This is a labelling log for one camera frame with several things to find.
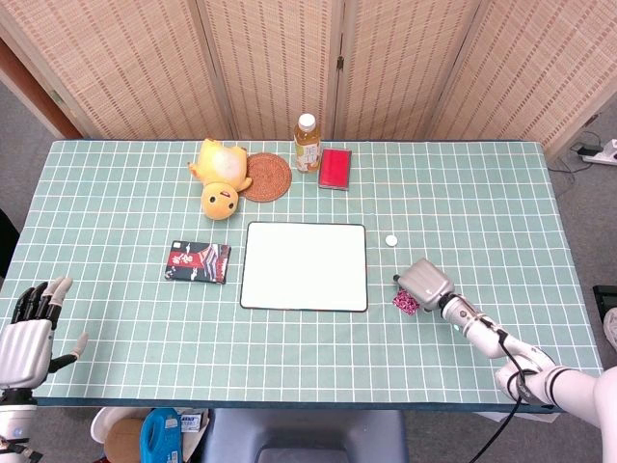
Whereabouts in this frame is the red ink pad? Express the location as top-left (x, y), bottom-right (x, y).
top-left (317, 147), bottom-right (353, 192)

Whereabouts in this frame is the white power strip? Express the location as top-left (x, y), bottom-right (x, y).
top-left (580, 138), bottom-right (617, 167)

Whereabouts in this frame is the bamboo folding screen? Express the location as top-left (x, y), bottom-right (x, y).
top-left (0, 0), bottom-right (617, 160)

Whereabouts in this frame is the black box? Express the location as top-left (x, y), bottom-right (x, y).
top-left (592, 284), bottom-right (617, 310)

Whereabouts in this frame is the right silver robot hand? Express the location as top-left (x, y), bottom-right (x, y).
top-left (392, 258), bottom-right (456, 313)

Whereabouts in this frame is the round woven brown coaster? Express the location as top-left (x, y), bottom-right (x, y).
top-left (243, 151), bottom-right (293, 204)

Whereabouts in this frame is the brown round object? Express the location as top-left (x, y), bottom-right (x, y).
top-left (104, 418), bottom-right (146, 463)

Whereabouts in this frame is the blue plastic jug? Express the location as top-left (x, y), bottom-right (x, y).
top-left (140, 408), bottom-right (183, 463)

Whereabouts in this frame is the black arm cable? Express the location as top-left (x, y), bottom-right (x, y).
top-left (474, 315), bottom-right (544, 463)

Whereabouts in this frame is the small blue white box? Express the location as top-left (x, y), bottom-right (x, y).
top-left (177, 409), bottom-right (211, 435)

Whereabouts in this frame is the green checked tablecloth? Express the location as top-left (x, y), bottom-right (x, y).
top-left (0, 139), bottom-right (606, 412)

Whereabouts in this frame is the black red snack packet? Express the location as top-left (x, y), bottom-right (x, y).
top-left (164, 240), bottom-right (232, 285)

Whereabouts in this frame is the black object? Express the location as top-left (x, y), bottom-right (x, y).
top-left (0, 209), bottom-right (20, 281)

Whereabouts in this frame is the yellow tea bottle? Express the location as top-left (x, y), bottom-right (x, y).
top-left (293, 113), bottom-right (323, 175)

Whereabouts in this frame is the white rectangular board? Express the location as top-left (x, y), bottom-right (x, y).
top-left (239, 221), bottom-right (369, 313)

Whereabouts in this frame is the dark blue chair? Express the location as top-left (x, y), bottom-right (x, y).
top-left (201, 408), bottom-right (410, 463)

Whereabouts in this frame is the yellow plush toy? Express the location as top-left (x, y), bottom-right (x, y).
top-left (187, 138), bottom-right (254, 222)

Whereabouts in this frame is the pink patterned small packet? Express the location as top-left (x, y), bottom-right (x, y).
top-left (391, 287), bottom-right (419, 315)

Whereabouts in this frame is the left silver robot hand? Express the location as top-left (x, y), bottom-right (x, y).
top-left (0, 276), bottom-right (90, 390)

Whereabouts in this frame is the white bowl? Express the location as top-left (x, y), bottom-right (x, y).
top-left (91, 407), bottom-right (117, 445)

